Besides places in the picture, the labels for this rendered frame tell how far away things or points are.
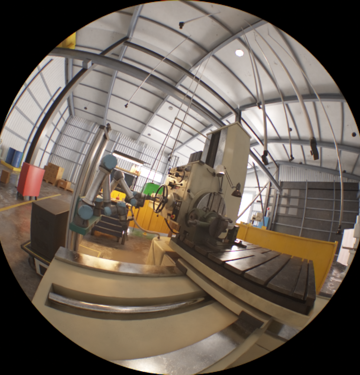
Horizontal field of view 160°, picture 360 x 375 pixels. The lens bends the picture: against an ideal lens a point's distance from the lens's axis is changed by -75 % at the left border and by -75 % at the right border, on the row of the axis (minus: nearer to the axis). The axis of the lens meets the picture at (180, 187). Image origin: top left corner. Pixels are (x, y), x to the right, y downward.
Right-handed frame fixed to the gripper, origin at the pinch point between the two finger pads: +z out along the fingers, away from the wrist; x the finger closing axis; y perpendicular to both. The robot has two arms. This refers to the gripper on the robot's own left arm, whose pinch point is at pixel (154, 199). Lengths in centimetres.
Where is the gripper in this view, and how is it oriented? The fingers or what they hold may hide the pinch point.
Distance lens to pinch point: 176.9
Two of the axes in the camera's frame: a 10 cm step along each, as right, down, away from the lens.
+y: 1.7, -9.3, 3.2
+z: 8.1, 3.1, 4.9
